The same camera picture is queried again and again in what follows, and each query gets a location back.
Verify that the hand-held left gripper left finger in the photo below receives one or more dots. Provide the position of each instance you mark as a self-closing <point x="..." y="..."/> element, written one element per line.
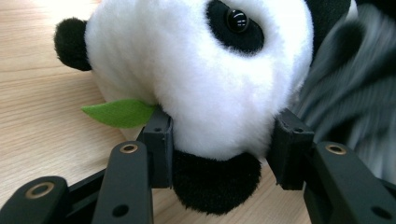
<point x="158" y="149"/>

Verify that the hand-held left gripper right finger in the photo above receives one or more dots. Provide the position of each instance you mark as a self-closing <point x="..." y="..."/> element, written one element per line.
<point x="291" y="152"/>

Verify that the grey cloth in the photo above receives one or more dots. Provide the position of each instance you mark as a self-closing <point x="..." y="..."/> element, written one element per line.
<point x="351" y="105"/>

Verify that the panda plush toy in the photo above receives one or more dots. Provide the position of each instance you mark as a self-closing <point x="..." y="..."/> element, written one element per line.
<point x="218" y="93"/>

